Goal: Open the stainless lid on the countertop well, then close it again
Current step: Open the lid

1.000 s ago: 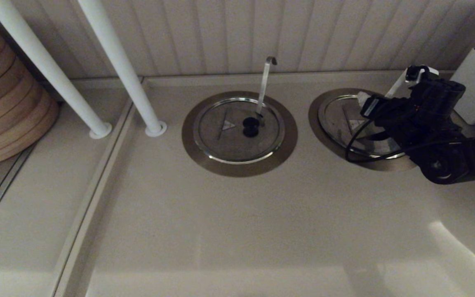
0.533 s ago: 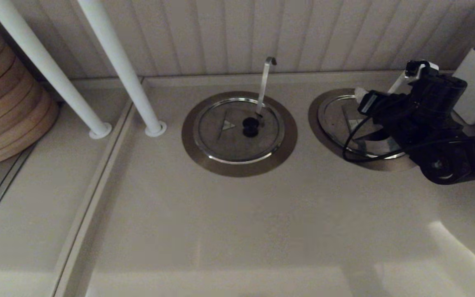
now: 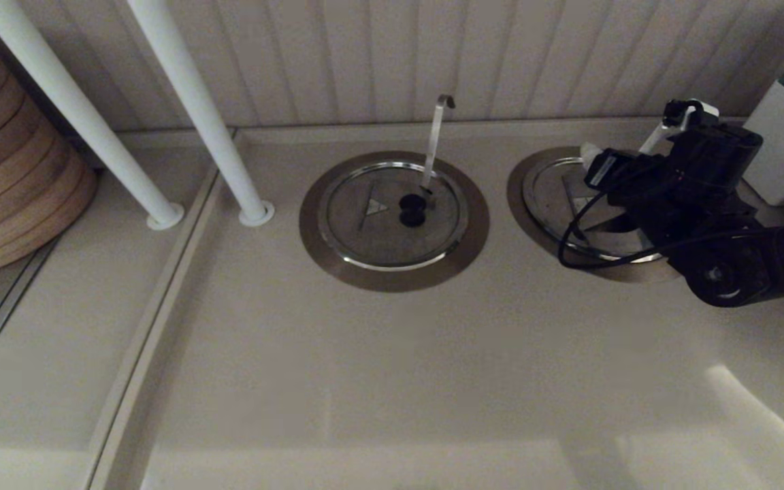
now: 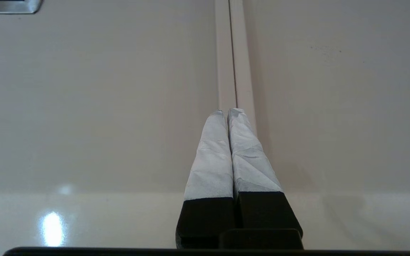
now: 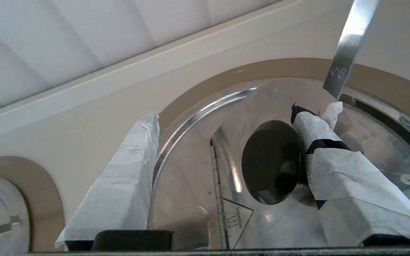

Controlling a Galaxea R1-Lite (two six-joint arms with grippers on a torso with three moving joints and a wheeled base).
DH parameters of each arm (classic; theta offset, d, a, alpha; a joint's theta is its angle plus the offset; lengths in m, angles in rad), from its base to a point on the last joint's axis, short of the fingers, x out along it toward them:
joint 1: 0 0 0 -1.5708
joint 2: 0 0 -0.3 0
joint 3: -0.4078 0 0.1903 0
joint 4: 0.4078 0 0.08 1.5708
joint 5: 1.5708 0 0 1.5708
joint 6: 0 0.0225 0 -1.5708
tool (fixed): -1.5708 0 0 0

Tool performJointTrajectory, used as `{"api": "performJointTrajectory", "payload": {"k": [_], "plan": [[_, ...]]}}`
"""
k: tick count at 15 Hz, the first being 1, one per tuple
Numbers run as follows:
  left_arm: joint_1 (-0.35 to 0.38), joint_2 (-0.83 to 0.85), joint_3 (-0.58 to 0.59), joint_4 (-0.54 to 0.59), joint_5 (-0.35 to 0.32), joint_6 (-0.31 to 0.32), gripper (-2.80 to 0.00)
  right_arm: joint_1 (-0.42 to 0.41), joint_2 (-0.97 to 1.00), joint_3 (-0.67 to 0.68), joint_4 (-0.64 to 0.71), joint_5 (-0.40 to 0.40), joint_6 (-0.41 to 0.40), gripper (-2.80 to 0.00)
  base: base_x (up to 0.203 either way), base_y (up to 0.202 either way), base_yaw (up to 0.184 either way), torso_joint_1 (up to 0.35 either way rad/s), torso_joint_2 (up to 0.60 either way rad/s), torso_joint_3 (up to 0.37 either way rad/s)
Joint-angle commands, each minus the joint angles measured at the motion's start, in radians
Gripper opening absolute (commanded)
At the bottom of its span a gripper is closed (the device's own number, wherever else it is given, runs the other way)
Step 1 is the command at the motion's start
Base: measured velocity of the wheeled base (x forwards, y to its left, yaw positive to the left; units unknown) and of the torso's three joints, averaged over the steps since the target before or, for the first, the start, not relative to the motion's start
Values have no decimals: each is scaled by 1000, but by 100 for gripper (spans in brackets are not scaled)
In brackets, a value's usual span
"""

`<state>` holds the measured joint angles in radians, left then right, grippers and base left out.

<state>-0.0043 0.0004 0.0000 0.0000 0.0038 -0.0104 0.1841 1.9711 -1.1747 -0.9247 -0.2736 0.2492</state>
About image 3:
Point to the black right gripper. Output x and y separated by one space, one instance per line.
698 177

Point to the hinged steel lid black knob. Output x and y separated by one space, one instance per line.
555 197

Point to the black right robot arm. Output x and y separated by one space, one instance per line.
773 258

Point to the round steel lid black knob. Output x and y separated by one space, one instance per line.
365 238

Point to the brushed steel well collar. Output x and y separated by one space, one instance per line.
516 197
392 280

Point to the white round pole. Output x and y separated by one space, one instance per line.
191 102
75 109

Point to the bamboo steamer stack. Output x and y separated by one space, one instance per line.
11 170

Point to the small right wrist camera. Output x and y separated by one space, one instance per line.
688 114

